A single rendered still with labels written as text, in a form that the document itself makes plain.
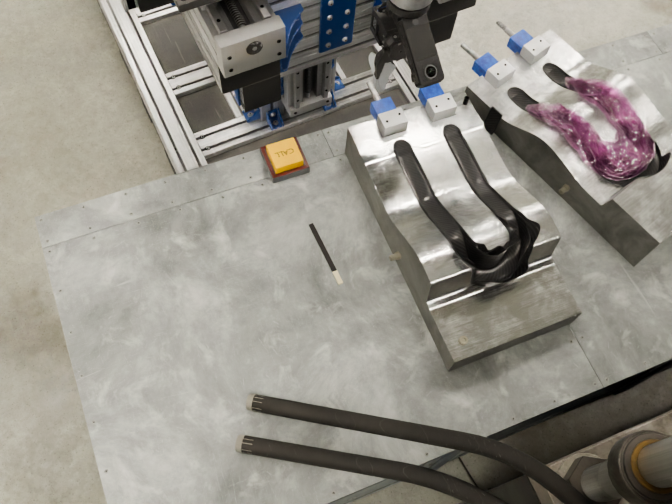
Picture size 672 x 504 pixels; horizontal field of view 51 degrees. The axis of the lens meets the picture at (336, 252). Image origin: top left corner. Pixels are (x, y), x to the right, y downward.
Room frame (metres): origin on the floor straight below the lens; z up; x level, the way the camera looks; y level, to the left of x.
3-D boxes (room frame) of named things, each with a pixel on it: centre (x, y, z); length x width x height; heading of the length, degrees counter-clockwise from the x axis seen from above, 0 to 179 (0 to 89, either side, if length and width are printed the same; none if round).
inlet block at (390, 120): (0.86, -0.06, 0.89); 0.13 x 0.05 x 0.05; 29
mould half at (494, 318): (0.64, -0.23, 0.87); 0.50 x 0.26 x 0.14; 28
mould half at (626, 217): (0.89, -0.50, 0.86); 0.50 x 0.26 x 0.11; 45
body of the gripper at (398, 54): (0.85, -0.06, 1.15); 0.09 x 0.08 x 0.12; 28
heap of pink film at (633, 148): (0.89, -0.49, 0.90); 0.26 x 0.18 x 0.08; 45
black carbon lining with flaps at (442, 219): (0.66, -0.23, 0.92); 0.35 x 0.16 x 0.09; 28
